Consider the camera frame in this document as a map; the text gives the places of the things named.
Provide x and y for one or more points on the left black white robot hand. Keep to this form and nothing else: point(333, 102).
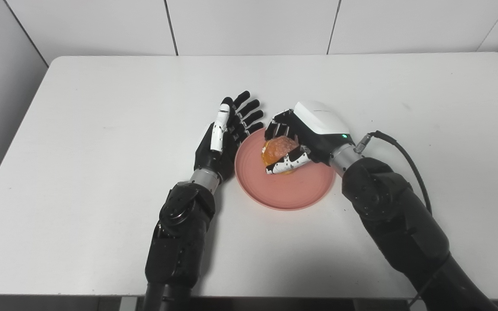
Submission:
point(214, 160)

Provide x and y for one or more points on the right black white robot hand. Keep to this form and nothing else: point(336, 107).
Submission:
point(322, 129)

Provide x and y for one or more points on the orange cream puff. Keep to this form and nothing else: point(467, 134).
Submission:
point(277, 149)

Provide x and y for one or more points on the pink round plate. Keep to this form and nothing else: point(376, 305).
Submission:
point(288, 192)

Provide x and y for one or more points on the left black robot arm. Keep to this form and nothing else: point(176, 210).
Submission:
point(180, 242)

